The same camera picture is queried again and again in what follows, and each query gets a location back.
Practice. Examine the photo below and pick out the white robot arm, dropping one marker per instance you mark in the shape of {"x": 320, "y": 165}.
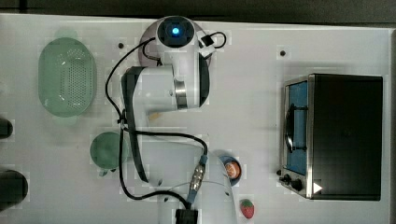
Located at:
{"x": 191, "y": 183}

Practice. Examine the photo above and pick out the blue bowl with orange food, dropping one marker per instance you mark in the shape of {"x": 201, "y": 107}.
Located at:
{"x": 232, "y": 167}

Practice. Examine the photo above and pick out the green metal mug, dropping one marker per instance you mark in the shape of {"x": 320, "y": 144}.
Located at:
{"x": 106, "y": 149}

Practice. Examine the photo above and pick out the large red strawberry toy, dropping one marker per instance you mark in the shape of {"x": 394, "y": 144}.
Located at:
{"x": 247, "y": 208}

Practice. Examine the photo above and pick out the black toaster oven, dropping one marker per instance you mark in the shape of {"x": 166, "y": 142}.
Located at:
{"x": 332, "y": 137}

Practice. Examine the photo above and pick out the green perforated colander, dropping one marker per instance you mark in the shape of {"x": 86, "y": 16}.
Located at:
{"x": 66, "y": 77}

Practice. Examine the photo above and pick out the black cylinder upper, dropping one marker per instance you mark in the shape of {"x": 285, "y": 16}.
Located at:
{"x": 6, "y": 128}

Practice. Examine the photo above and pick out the black cylinder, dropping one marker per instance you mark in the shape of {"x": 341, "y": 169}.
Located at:
{"x": 6, "y": 128}
{"x": 13, "y": 189}

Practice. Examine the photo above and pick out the black cylinder lower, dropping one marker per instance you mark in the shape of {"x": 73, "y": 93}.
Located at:
{"x": 13, "y": 189}

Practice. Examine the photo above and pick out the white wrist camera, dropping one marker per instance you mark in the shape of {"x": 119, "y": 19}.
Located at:
{"x": 206, "y": 44}

